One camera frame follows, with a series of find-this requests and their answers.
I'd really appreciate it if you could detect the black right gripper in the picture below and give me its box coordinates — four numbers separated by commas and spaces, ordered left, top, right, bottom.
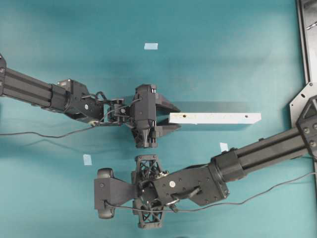
132, 154, 169, 228

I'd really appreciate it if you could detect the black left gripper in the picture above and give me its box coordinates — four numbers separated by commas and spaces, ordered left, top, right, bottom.
130, 94, 181, 148

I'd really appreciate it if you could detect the white wooden board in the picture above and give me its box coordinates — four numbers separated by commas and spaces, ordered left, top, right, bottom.
168, 113, 262, 124

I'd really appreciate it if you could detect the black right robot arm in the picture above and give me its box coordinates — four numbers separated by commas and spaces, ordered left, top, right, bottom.
131, 96, 317, 229

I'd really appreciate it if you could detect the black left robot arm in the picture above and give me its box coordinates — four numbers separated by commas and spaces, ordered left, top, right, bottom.
0, 58, 181, 148

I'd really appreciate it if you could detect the blue tape strip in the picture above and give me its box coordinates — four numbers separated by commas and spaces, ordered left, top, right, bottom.
83, 154, 92, 166
220, 142, 228, 152
144, 43, 158, 50

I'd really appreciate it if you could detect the blue tape strip top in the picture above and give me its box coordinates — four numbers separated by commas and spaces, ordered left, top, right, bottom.
144, 43, 158, 50

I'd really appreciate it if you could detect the blue tape strip left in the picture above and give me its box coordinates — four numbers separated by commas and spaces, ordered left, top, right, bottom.
83, 154, 92, 166

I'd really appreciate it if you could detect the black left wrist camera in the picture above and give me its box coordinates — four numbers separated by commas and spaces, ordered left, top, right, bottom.
133, 84, 156, 130

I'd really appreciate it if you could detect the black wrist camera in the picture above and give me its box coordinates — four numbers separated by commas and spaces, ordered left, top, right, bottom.
94, 168, 136, 219
133, 84, 156, 130

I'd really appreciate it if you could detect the black right camera cable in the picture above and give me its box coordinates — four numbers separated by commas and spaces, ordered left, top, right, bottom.
105, 171, 317, 214

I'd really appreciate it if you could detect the black camera cable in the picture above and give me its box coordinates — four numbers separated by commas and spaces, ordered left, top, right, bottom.
105, 171, 317, 214
0, 98, 142, 138

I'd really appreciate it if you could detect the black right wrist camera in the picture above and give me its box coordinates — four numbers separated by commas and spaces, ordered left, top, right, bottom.
94, 168, 136, 219

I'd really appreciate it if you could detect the black left camera cable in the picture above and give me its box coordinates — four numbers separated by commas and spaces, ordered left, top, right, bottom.
0, 98, 142, 138

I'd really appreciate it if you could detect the black metal frame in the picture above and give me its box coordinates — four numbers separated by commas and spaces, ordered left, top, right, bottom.
289, 0, 317, 127

